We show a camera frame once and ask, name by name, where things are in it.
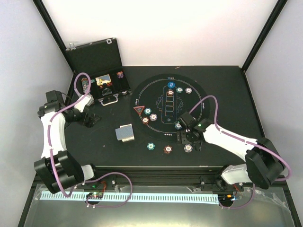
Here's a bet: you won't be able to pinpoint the orange poker chip stack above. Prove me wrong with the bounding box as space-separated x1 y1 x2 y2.
163 145 173 154

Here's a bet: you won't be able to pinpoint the blue backed card deck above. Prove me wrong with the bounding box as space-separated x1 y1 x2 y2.
115 124 134 142

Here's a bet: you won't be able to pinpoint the blue white chips small blind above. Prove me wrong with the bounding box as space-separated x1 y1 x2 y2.
185 87 192 94

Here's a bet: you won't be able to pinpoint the blue green fifty chips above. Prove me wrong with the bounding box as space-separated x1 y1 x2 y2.
176 87 183 93

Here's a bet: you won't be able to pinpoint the green poker chip stack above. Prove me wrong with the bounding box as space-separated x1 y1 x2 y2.
147 142 155 150

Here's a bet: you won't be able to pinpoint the orange chips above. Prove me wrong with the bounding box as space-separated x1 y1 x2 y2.
166 90 174 96
142 117 149 124

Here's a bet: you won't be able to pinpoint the blue small blind button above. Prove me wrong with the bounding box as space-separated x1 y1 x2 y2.
167 81 176 89

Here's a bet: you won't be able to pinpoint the red triangular dealer button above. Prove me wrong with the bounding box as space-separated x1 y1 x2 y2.
133 105 145 115

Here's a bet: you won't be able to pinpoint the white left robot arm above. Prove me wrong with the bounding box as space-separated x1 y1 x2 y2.
34 90 102 194

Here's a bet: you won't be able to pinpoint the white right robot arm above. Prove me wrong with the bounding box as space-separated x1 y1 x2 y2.
177 112 286 191

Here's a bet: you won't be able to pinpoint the blue white poker chip stack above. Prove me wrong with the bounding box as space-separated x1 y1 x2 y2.
184 144 193 153

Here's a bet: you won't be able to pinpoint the chip row in case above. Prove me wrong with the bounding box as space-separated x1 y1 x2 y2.
81 78 89 93

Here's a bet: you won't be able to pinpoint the card box in case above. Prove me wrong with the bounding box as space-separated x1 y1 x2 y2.
95 74 112 86

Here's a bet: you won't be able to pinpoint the round black poker mat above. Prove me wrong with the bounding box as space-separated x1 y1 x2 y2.
130 74 210 142

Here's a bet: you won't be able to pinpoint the purple chips in case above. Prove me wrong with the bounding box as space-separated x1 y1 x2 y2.
117 71 124 79

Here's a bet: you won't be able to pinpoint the black aluminium poker case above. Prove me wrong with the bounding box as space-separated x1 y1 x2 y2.
66 38 132 105

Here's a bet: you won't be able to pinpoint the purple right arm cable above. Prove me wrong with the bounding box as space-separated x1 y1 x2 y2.
188 95 292 210

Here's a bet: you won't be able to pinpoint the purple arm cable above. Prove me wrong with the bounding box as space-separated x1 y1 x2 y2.
188 95 292 210
47 72 133 209

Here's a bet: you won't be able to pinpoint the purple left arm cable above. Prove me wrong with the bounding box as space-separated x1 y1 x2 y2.
47 72 133 209

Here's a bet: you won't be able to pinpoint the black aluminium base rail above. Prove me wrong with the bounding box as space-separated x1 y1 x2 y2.
73 165 244 192

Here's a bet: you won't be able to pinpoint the white slotted cable duct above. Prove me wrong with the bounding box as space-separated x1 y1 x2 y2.
39 191 219 205

